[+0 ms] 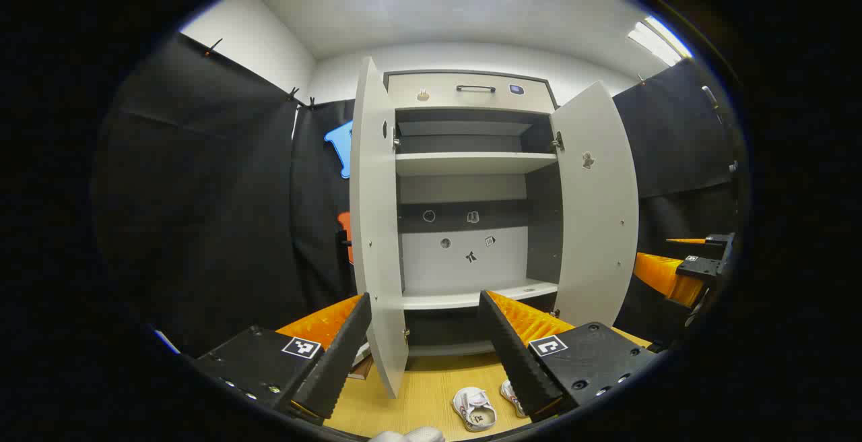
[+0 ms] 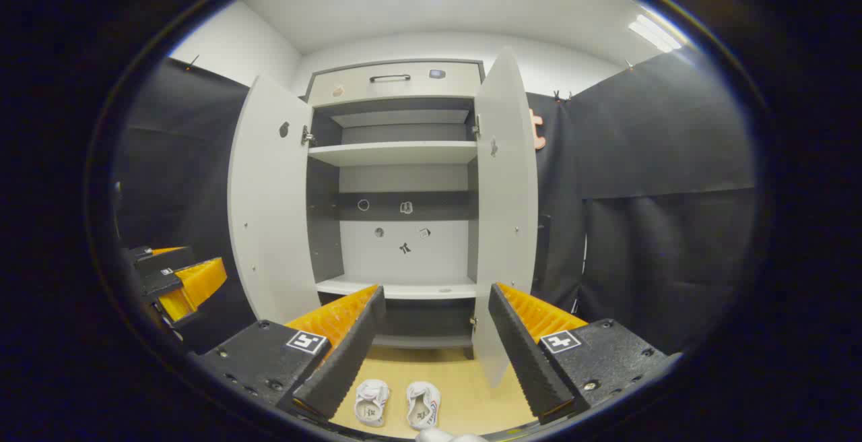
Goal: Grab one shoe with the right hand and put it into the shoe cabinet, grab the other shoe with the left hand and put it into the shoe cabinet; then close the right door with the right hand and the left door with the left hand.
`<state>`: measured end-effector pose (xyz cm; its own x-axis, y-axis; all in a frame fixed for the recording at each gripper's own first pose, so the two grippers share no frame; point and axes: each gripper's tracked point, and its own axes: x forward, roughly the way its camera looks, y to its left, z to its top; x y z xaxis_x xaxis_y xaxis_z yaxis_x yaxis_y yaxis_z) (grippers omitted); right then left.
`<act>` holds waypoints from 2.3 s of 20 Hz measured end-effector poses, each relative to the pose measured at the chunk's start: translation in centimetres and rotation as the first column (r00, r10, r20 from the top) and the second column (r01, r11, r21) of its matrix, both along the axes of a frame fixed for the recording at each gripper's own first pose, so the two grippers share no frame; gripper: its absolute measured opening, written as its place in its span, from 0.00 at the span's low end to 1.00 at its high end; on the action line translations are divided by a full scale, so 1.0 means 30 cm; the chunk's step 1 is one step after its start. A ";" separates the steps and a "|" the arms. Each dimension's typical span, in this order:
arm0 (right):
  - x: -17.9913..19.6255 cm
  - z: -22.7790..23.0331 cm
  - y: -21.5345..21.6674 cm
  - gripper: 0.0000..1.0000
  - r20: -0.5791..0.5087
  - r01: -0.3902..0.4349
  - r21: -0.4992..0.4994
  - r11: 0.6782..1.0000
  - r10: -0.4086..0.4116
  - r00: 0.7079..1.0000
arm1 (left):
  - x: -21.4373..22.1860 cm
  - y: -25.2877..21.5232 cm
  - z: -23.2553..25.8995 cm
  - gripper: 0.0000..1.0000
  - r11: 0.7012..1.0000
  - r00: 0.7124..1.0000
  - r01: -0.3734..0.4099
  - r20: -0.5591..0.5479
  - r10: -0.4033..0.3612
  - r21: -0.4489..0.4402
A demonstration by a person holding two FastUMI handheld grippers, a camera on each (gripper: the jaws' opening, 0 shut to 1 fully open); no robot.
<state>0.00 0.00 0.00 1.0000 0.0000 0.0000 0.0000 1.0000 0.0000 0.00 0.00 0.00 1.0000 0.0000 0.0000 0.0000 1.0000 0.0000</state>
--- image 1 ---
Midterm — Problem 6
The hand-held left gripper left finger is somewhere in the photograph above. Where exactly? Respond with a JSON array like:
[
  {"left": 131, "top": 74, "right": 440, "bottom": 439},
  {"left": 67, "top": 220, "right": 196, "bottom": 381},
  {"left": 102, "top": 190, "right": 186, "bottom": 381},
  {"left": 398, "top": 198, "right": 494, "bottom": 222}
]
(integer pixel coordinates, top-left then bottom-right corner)
[{"left": 192, "top": 292, "right": 373, "bottom": 427}]

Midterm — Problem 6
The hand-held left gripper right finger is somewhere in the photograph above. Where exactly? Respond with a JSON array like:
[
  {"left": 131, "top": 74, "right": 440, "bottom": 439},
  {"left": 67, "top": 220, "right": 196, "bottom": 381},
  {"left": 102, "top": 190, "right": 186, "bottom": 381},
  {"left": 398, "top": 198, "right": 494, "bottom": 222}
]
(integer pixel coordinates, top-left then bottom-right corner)
[{"left": 477, "top": 289, "right": 659, "bottom": 424}]

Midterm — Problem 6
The white canvas shoe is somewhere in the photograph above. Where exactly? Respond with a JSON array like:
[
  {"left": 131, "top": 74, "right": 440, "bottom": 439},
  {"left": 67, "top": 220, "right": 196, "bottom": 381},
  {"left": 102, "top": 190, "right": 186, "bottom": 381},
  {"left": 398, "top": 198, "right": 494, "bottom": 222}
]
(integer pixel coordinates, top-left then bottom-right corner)
[
  {"left": 451, "top": 387, "right": 498, "bottom": 433},
  {"left": 500, "top": 379, "right": 529, "bottom": 419}
]

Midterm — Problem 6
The grey shoe cabinet door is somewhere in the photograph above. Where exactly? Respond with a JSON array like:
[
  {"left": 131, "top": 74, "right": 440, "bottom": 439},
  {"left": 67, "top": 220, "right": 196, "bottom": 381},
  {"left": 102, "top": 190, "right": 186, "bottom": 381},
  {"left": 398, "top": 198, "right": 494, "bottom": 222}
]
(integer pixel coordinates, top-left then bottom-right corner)
[
  {"left": 349, "top": 57, "right": 409, "bottom": 400},
  {"left": 550, "top": 80, "right": 639, "bottom": 328}
]

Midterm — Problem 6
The grey shoe cabinet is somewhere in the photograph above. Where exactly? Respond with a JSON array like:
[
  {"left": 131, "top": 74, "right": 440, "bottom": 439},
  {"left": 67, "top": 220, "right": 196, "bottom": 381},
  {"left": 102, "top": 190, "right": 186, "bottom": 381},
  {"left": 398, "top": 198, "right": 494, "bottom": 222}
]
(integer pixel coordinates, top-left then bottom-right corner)
[{"left": 383, "top": 69, "right": 565, "bottom": 358}]

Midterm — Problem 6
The ceiling light panel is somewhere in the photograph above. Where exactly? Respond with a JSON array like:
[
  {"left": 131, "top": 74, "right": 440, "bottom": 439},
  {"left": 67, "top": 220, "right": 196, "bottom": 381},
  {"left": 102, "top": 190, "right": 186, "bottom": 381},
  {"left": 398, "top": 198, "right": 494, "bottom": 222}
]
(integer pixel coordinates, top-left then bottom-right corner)
[{"left": 628, "top": 15, "right": 693, "bottom": 67}]

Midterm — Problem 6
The black backdrop cloth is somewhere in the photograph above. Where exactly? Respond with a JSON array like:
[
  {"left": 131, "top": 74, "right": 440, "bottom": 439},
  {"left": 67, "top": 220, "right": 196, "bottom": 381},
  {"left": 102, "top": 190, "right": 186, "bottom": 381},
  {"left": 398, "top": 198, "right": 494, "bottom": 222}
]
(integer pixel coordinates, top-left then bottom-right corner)
[{"left": 93, "top": 31, "right": 745, "bottom": 358}]

